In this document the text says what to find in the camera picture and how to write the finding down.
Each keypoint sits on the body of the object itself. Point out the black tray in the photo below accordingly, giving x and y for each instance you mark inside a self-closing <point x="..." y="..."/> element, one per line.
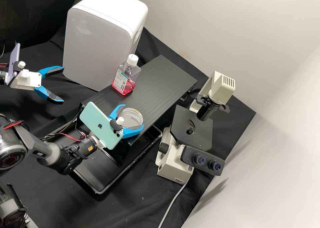
<point x="110" y="174"/>

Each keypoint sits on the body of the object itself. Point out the white box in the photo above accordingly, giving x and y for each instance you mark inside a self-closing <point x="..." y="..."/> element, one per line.
<point x="100" y="38"/>

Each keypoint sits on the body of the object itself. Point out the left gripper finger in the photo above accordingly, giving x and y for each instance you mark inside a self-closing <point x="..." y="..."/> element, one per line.
<point x="114" y="112"/>

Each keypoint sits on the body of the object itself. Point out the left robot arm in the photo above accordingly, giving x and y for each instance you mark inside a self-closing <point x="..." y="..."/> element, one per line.
<point x="3" y="75"/>

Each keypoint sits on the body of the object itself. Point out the right wrist camera phone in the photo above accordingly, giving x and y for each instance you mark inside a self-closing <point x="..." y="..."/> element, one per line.
<point x="96" y="123"/>

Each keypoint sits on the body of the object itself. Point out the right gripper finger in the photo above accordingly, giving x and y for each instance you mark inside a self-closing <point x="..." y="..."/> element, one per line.
<point x="132" y="132"/>

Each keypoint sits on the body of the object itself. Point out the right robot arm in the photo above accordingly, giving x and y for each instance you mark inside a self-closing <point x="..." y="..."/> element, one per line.
<point x="47" y="151"/>

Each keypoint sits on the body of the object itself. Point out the black platform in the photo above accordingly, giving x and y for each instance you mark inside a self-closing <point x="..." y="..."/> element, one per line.
<point x="160" y="85"/>

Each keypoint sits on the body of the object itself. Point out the cream microscope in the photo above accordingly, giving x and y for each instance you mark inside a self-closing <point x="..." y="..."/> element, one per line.
<point x="175" y="160"/>

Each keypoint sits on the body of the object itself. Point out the wrist camera phone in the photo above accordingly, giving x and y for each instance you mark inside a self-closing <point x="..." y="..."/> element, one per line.
<point x="96" y="123"/>
<point x="13" y="60"/>

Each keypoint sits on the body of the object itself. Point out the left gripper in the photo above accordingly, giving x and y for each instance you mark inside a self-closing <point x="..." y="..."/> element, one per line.
<point x="26" y="80"/>

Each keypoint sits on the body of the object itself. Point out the left wrist camera phone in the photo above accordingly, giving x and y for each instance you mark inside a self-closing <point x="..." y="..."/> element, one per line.
<point x="13" y="60"/>

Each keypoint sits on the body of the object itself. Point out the petri dish lid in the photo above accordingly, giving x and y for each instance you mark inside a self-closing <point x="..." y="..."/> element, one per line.
<point x="130" y="118"/>

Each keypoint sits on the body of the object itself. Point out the red liquid bottle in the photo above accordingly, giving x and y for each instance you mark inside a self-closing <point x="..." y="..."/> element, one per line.
<point x="123" y="84"/>

